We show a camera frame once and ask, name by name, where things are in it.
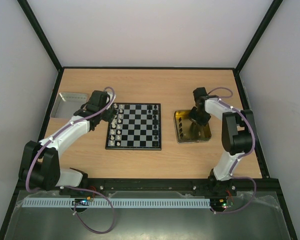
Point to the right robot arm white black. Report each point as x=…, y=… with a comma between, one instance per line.
x=238, y=136

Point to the gold tin box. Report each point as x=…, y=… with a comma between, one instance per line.
x=188, y=132

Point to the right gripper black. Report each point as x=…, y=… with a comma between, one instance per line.
x=198, y=118

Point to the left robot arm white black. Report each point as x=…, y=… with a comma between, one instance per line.
x=40, y=164

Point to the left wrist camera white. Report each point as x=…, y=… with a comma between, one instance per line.
x=111, y=96

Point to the white slotted cable duct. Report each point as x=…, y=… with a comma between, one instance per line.
x=120, y=203

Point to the black silver chess board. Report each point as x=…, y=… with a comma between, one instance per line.
x=138, y=124

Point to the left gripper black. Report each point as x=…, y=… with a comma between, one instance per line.
x=110, y=116

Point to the silver tin lid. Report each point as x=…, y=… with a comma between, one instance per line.
x=67, y=103

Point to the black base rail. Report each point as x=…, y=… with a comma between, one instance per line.
x=198, y=187

